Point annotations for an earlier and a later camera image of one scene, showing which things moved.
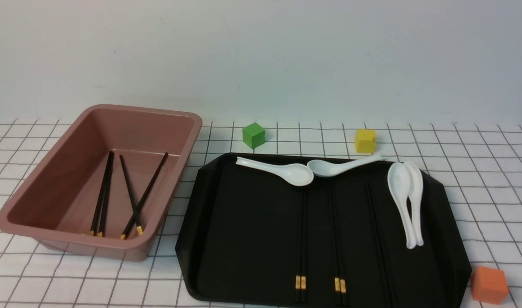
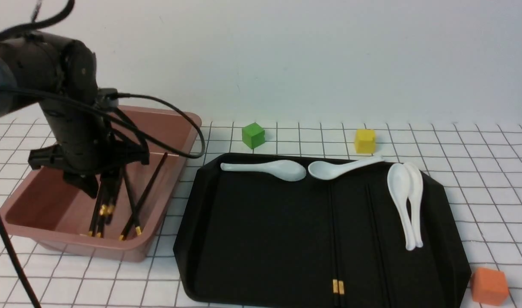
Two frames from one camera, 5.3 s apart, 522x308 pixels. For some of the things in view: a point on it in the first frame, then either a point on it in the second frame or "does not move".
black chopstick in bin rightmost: x=135 y=218 does not move
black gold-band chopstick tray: x=298 y=260 to x=104 y=209
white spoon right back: x=415 y=180 does not move
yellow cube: x=365 y=141 does not move
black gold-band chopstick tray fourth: x=342 y=290 does not move
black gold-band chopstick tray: x=303 y=282 to x=111 y=182
